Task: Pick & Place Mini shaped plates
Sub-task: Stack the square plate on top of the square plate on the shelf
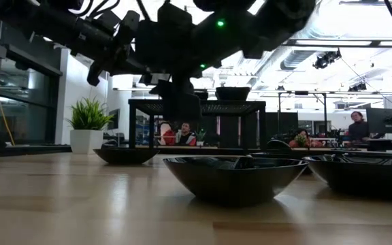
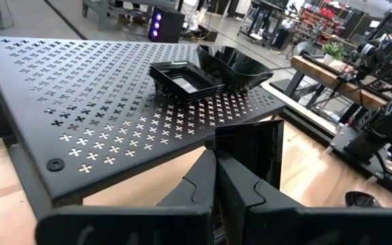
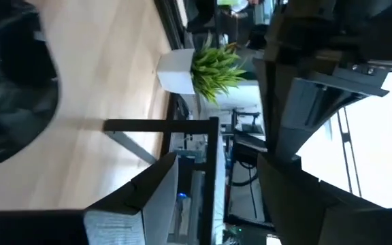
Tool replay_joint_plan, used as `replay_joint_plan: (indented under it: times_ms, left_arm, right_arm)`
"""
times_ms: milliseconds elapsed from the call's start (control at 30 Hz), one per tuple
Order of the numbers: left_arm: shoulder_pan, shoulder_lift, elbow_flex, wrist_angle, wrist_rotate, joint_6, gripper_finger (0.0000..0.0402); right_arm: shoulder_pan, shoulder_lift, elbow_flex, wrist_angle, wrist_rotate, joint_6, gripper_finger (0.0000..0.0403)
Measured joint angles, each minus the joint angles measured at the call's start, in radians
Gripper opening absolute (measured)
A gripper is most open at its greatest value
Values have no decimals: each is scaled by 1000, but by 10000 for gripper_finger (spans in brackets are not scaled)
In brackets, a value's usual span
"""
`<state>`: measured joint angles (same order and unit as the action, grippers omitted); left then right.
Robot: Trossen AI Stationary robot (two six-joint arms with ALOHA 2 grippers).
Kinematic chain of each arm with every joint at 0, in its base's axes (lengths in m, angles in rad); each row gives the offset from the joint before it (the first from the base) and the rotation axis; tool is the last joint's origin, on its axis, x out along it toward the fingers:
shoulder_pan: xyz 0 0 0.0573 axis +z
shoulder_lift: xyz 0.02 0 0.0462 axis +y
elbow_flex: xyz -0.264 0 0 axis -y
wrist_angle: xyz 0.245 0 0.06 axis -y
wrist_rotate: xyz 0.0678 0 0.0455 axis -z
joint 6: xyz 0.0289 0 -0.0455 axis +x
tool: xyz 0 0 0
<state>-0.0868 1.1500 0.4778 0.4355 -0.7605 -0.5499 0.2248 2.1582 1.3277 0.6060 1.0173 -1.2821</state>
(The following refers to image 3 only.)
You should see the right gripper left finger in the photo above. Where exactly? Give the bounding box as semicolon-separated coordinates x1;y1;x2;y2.
0;152;180;245

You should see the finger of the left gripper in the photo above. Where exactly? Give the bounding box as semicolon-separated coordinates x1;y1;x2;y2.
276;64;391;161
253;59;285;154

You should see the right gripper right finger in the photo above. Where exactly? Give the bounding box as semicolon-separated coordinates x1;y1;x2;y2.
257;155;392;245

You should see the artificial plant in white pot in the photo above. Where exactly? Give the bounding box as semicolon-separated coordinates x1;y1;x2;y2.
156;32;248;105

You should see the black perforated metal shelf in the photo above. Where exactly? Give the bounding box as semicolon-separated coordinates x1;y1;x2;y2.
103;117;220;245

